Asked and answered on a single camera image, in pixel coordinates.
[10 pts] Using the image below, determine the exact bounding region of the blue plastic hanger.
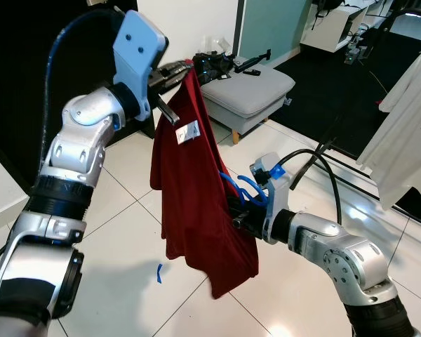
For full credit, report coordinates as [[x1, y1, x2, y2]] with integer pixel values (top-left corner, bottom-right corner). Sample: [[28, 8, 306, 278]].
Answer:
[[218, 168, 272, 209]]

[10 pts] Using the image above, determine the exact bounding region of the dark red garment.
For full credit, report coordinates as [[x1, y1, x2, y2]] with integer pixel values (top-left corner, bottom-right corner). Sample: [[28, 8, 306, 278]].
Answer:
[[149, 67, 260, 301]]

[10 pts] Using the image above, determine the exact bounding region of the grey upholstered ottoman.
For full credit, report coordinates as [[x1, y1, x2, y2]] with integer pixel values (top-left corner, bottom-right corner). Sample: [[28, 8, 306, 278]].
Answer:
[[199, 63, 296, 145]]

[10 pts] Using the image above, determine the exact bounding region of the black metal clothes rack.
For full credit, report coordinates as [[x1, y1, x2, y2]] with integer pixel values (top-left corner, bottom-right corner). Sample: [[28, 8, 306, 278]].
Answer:
[[289, 0, 421, 222]]

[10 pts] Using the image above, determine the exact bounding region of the black door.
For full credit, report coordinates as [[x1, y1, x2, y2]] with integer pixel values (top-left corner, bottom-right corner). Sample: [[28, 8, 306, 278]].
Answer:
[[0, 0, 149, 192]]

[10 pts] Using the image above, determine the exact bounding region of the black floor mat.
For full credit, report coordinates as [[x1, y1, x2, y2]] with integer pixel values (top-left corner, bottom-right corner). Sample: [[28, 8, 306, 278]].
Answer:
[[265, 27, 421, 164]]

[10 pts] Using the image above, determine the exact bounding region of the white desk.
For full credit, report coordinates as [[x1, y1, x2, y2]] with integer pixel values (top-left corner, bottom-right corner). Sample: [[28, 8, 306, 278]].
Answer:
[[299, 0, 381, 54]]

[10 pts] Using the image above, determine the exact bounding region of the white hanging garment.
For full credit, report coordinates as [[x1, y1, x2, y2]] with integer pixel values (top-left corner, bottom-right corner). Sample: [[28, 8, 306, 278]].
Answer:
[[356, 48, 421, 211]]

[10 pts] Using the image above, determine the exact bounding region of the black camera gear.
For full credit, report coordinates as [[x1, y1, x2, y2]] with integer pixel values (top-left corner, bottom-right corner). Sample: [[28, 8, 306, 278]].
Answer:
[[192, 49, 272, 79]]

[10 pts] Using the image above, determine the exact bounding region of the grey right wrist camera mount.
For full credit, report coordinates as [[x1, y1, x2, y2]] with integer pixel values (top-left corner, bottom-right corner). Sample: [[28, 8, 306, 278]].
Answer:
[[255, 152, 294, 244]]

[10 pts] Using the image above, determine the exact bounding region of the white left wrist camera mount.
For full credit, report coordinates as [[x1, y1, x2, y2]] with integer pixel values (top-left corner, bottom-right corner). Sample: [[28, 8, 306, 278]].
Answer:
[[112, 10, 170, 121]]

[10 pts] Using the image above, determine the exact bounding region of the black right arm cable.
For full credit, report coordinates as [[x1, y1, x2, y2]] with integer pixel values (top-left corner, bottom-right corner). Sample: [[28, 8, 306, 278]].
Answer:
[[284, 148, 343, 227]]

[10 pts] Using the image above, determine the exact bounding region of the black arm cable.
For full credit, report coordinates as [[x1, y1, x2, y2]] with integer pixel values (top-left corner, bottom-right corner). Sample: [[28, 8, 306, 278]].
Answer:
[[284, 148, 343, 227], [41, 7, 127, 169]]

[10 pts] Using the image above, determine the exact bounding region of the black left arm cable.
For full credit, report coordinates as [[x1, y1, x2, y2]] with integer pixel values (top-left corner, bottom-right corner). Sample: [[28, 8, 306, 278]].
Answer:
[[41, 7, 127, 169]]

